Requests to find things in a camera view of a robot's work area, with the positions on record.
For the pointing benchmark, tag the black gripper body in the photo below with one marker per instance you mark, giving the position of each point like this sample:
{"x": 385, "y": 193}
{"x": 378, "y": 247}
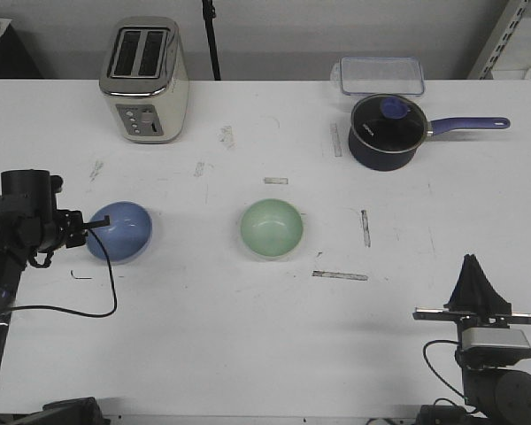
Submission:
{"x": 470, "y": 319}
{"x": 69, "y": 229}

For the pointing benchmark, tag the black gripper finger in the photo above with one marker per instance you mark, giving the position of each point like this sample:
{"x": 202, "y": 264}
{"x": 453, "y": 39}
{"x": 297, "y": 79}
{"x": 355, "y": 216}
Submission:
{"x": 460, "y": 297}
{"x": 105, "y": 221}
{"x": 486, "y": 300}

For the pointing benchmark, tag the blue bowl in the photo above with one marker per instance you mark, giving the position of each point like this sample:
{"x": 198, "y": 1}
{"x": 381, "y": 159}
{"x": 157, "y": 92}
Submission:
{"x": 126, "y": 237}

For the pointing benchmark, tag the green bowl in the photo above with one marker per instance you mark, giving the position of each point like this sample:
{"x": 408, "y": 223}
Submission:
{"x": 271, "y": 228}

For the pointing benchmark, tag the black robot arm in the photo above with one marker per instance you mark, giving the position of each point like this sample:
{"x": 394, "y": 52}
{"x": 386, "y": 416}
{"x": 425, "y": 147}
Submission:
{"x": 32, "y": 240}
{"x": 493, "y": 393}

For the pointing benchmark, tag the cream and chrome toaster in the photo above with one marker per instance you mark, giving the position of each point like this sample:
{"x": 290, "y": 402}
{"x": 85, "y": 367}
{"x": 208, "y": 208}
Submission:
{"x": 144, "y": 79}

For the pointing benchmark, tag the glass pot lid blue knob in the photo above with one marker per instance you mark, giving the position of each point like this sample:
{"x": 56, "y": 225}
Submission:
{"x": 389, "y": 123}

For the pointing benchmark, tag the clear plastic food container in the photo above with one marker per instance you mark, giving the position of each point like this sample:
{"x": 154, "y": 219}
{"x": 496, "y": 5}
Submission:
{"x": 364, "y": 76}

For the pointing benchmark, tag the grey metal shelf upright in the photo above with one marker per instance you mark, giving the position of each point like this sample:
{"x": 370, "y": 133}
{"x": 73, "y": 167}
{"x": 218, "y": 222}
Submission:
{"x": 501, "y": 34}

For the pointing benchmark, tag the blue saucepan with handle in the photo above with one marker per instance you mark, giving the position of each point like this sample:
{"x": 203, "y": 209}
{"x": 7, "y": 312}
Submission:
{"x": 390, "y": 161}

